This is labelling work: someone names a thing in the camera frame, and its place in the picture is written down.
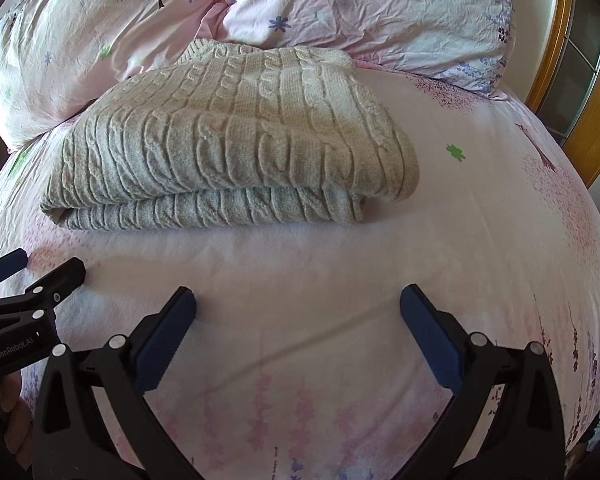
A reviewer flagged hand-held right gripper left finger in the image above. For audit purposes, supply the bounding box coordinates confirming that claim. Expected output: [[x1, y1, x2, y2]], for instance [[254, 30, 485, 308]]
[[32, 286, 198, 480]]

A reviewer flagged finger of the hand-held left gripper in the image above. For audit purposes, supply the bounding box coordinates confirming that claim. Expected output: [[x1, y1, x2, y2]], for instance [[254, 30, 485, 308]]
[[0, 258, 87, 333], [0, 249, 29, 302]]

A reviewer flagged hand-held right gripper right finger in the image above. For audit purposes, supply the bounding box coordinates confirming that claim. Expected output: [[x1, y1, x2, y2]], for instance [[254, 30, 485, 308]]
[[399, 284, 567, 480]]

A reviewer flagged grey cable-knit sweater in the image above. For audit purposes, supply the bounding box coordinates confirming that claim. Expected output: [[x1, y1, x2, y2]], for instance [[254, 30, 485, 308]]
[[39, 38, 421, 231]]

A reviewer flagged person's left hand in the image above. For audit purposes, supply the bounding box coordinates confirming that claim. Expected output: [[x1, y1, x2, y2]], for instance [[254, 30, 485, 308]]
[[0, 371, 35, 473]]

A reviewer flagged pink floral bed sheet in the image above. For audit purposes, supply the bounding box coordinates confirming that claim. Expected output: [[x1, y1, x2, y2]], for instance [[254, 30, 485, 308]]
[[0, 57, 600, 480]]

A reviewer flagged pink floral pillow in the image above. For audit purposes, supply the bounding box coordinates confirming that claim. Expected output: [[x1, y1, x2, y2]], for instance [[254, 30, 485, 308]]
[[0, 0, 231, 153], [214, 0, 517, 101]]

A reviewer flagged wooden glass-door cabinet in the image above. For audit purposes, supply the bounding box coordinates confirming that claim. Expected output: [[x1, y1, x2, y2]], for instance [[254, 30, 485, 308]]
[[525, 0, 600, 191]]

